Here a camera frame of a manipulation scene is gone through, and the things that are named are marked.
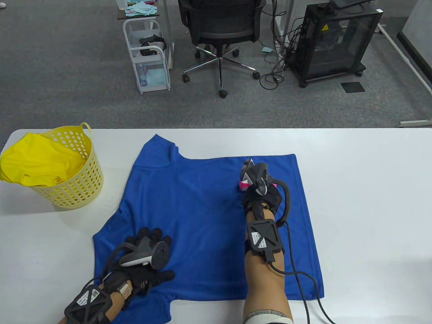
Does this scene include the person's left hand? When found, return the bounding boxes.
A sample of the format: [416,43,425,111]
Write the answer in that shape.
[103,227,176,309]

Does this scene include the person's right hand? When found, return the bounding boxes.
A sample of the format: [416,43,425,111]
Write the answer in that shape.
[243,184,283,220]

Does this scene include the pink lint roller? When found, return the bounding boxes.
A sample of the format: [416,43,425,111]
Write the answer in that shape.
[240,181,279,192]

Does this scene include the blue t-shirt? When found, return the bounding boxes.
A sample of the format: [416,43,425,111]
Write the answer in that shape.
[93,134,325,324]

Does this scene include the yellow t-shirt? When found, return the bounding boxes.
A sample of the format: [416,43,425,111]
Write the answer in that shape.
[0,132,89,187]

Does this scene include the person's right forearm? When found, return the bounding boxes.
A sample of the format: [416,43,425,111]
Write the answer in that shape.
[243,208,294,324]

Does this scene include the grey left hand controller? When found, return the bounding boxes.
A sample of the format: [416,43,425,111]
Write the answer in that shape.
[102,236,171,275]

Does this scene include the yellow perforated plastic basket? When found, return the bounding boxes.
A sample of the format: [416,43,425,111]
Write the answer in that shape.
[29,123,104,210]

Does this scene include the black floor plate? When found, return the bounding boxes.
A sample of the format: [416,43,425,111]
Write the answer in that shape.
[340,82,366,93]

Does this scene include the light blue packet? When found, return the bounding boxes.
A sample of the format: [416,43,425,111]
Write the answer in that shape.
[140,69,167,86]

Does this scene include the black cabinet on wheels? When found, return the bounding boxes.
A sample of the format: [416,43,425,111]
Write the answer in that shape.
[287,3,383,89]

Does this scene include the white rolling cart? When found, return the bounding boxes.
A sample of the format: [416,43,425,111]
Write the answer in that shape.
[122,19,171,95]

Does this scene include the white desk leg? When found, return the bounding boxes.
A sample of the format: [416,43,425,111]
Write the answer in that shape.
[274,0,294,56]
[162,0,176,70]

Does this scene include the black office chair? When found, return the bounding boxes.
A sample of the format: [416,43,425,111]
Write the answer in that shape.
[178,0,267,99]

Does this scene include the black headset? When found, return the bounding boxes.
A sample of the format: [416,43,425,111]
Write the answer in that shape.
[139,35,167,56]

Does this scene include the pile of light blue cloths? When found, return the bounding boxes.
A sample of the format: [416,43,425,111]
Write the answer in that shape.
[125,0,159,17]

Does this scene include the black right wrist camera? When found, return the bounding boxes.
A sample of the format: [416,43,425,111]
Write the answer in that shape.
[246,219,286,262]

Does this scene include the tangle of black cables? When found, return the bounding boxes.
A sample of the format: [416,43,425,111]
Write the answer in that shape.
[260,0,304,91]

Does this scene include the white desk frame rail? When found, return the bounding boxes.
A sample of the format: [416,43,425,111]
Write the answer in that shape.
[376,23,432,97]

